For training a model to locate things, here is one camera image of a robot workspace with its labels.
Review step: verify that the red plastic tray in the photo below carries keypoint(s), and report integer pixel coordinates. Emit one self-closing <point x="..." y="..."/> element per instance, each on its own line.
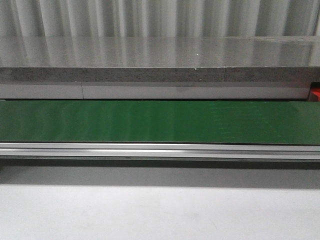
<point x="314" y="95"/>

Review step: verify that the aluminium conveyor rail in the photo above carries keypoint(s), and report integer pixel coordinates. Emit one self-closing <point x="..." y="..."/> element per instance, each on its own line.
<point x="163" y="150"/>

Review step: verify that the grey granite counter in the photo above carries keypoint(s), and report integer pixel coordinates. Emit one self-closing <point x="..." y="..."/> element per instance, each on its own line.
<point x="159" y="68"/>

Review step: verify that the green conveyor belt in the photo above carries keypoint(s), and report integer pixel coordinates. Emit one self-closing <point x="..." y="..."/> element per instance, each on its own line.
<point x="194" y="121"/>

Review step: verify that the white pleated curtain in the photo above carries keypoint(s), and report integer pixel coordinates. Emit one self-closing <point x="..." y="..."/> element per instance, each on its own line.
<point x="159" y="18"/>

